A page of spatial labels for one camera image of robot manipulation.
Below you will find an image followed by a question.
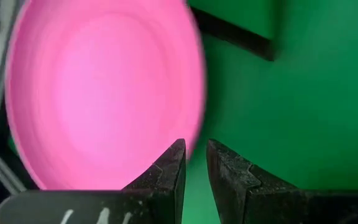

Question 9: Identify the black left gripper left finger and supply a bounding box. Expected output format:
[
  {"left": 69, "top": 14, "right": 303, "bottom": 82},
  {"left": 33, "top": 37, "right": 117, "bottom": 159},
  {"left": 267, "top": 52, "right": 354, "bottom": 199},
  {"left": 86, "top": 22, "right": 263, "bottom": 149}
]
[{"left": 0, "top": 138, "right": 187, "bottom": 224}]

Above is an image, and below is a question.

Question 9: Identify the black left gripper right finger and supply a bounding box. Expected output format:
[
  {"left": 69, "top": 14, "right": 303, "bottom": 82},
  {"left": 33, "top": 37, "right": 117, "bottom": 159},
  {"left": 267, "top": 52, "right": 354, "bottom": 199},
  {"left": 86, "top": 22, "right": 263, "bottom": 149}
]
[{"left": 206, "top": 138, "right": 358, "bottom": 224}]

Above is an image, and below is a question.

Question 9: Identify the hot pink plate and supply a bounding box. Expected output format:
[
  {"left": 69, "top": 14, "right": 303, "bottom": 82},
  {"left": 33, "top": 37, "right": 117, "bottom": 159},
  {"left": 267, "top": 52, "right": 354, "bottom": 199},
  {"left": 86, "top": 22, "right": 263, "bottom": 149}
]
[{"left": 4, "top": 0, "right": 206, "bottom": 191}]

